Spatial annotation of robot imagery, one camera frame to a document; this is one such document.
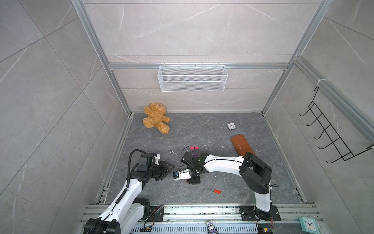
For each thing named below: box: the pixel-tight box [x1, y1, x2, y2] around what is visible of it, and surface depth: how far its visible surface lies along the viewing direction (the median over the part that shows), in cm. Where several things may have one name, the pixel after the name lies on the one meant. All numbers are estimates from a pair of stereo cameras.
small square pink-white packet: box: [226, 121, 237, 131], surface depth 112 cm
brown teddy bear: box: [142, 102, 171, 135], surface depth 108 cm
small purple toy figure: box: [205, 220, 220, 234], surface depth 69 cm
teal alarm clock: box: [298, 216, 320, 234], surface depth 70 cm
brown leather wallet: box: [230, 134, 256, 157], surface depth 101 cm
